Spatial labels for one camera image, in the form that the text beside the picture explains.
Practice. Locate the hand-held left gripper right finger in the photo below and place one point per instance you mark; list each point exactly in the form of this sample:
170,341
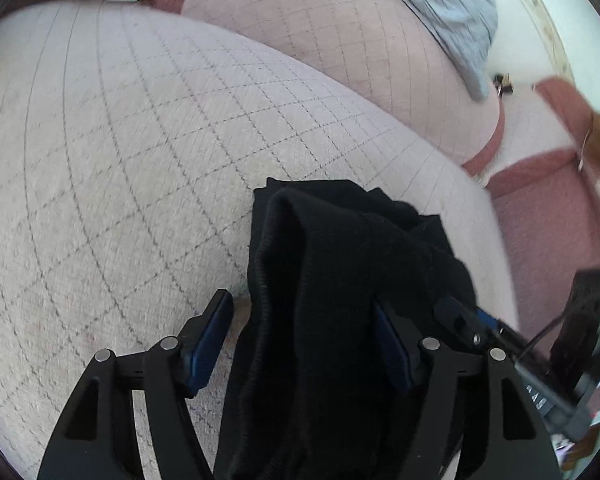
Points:
392,350

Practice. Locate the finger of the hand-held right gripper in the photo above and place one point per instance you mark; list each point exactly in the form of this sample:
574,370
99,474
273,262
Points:
460,320

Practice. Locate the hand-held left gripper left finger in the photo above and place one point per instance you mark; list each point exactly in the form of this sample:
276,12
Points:
207,350

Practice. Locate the black pants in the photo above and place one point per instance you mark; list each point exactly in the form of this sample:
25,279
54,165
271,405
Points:
330,285

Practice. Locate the large pink cushion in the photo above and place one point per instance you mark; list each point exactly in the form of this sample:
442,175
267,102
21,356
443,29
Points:
545,220

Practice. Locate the small pink cushion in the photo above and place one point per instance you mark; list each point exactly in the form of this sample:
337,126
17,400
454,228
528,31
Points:
560,97

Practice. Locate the black hair clip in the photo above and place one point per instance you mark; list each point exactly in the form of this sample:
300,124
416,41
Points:
502,84

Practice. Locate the grey quilted pillow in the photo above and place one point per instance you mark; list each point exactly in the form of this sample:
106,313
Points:
445,10

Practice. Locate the pink quilted bolster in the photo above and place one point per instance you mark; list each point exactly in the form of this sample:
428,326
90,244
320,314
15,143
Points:
305,50

